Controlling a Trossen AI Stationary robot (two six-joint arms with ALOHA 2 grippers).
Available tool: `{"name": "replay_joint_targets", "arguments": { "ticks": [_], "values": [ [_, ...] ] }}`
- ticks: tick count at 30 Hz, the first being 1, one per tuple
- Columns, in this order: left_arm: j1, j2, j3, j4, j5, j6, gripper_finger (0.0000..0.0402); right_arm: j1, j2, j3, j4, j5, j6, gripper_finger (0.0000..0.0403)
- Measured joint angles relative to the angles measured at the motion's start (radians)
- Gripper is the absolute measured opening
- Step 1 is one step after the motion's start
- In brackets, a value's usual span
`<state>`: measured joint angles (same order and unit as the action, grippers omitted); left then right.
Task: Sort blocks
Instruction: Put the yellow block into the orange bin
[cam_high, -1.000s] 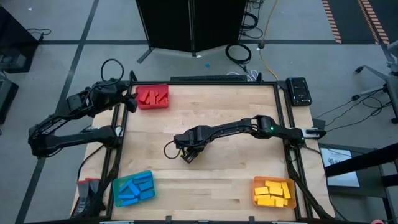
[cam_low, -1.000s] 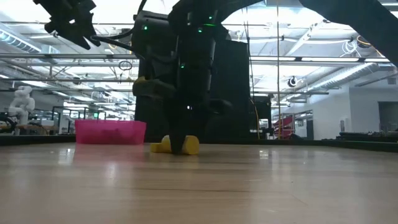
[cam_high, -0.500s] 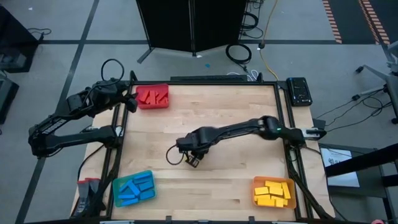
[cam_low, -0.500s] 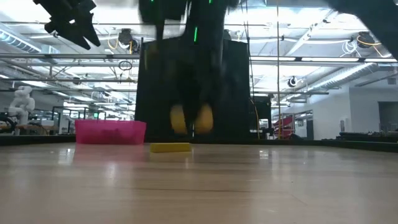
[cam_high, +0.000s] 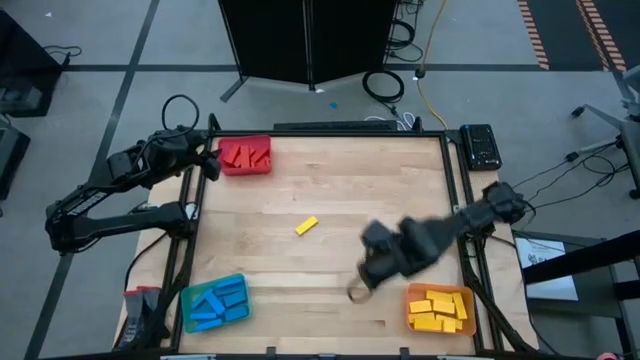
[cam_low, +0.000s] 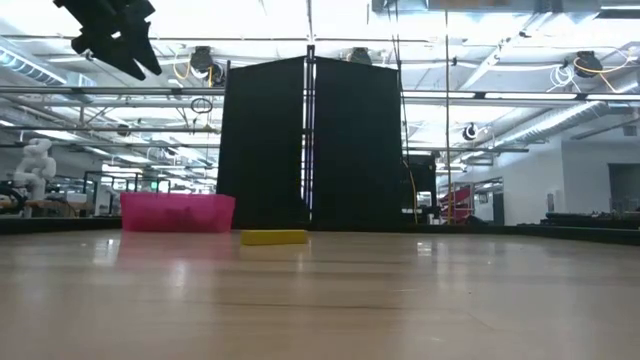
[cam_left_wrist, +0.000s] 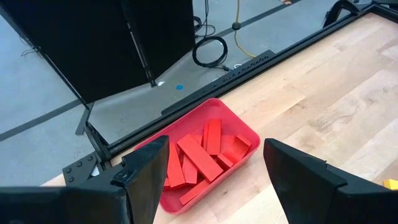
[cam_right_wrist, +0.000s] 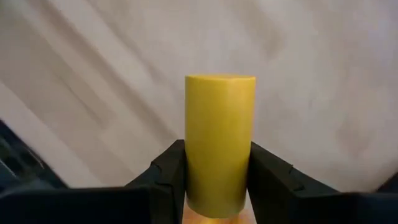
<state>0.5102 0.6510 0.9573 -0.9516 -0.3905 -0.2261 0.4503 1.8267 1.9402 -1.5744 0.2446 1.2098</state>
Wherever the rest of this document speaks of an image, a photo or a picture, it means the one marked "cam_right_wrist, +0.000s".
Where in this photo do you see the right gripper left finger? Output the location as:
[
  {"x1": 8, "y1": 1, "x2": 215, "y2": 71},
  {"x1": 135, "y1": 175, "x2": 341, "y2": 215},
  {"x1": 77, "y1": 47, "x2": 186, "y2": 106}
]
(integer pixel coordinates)
[{"x1": 0, "y1": 139, "x2": 187, "y2": 224}]

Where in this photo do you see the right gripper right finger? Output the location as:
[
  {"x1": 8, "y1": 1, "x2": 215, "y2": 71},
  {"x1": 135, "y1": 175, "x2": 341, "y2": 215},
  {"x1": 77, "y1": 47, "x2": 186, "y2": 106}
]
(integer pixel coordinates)
[{"x1": 247, "y1": 142, "x2": 398, "y2": 224}]

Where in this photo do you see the yellow rounded wooden block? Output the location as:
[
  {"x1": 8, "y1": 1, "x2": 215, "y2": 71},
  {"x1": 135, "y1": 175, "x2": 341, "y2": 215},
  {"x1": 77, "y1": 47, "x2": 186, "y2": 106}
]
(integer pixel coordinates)
[{"x1": 185, "y1": 73, "x2": 257, "y2": 219}]

